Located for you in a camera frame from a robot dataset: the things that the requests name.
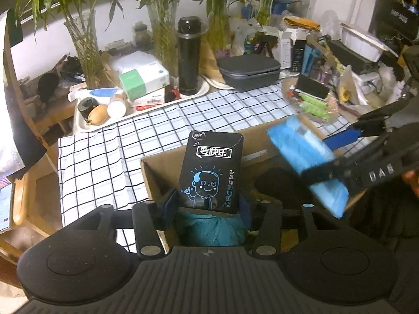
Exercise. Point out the white plastic bag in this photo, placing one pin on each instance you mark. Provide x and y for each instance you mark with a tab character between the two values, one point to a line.
356	85

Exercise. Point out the brown cardboard box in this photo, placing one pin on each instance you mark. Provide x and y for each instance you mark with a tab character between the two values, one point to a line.
160	176

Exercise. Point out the yellow cloth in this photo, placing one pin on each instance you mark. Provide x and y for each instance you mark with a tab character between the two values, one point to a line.
301	23

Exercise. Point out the red and white box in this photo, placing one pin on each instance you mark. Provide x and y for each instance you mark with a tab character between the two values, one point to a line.
150	99

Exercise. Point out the teal mesh bath pouf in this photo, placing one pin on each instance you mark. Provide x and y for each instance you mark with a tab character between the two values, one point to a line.
209	230

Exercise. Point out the glass dish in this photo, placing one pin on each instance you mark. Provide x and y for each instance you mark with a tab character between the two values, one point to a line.
330	111

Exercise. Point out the wooden egg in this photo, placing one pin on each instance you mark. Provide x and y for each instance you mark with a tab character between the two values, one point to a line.
97	114

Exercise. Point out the green packet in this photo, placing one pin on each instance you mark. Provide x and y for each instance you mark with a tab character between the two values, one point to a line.
312	98
314	109

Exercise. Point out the black storage crate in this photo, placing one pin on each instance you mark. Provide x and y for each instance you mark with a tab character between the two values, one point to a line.
396	6

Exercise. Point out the white cap bottle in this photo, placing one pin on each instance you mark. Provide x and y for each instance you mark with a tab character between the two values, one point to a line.
117	108

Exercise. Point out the black tripod stand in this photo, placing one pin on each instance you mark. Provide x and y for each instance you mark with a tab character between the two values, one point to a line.
266	44

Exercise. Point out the black tape roll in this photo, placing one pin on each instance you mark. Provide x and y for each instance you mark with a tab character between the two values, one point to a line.
86	105

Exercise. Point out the checkered tablecloth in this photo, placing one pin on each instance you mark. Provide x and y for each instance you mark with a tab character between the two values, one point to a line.
114	144

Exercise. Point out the colourful toy packet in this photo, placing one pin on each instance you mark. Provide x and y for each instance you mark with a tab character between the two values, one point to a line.
249	44

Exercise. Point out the grey zip case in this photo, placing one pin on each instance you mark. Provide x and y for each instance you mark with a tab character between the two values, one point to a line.
248	72

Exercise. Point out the blue bag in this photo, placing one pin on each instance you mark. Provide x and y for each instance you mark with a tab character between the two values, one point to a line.
288	1

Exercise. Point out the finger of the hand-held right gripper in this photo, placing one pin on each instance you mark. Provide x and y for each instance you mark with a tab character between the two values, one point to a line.
324	171
343	139

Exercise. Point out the black carton box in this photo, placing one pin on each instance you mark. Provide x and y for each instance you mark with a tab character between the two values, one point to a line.
298	55

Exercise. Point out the dark round object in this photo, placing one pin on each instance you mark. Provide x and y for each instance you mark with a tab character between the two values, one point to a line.
48	83

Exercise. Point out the white plastic tub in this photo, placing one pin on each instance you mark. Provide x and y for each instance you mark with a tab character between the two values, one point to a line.
366	44

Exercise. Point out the wooden chair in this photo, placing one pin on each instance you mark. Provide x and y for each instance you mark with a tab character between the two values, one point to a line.
32	196

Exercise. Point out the black thermos bottle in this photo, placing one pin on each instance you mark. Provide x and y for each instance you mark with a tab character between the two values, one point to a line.
190	62

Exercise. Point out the bamboo in glass vase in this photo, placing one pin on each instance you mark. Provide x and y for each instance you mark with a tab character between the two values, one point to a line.
86	49
217	32
163	39
263	9

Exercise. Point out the black sponge block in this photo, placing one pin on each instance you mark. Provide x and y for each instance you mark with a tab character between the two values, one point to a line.
312	86

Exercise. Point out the black flat box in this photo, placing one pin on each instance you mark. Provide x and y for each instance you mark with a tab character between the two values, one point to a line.
353	59

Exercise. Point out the white plastic pack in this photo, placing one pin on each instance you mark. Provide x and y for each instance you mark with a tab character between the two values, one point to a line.
134	60

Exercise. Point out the blue packet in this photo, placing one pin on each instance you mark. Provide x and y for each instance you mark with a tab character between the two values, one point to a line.
301	150

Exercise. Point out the silver foil bag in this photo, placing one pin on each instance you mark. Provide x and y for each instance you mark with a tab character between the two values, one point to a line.
9	130

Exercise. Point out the green and white box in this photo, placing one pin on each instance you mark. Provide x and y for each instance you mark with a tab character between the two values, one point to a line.
144	81

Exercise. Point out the black tissue pack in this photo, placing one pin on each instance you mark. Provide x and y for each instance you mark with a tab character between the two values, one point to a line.
209	170

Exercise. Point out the person's right hand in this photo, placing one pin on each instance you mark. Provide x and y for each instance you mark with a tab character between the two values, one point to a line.
413	180

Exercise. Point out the white carton box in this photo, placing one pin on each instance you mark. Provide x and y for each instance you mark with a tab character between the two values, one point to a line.
285	49

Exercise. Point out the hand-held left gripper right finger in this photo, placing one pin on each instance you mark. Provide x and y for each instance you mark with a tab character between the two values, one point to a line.
245	209

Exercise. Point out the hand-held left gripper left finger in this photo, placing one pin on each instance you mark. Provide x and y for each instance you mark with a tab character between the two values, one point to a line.
171	206

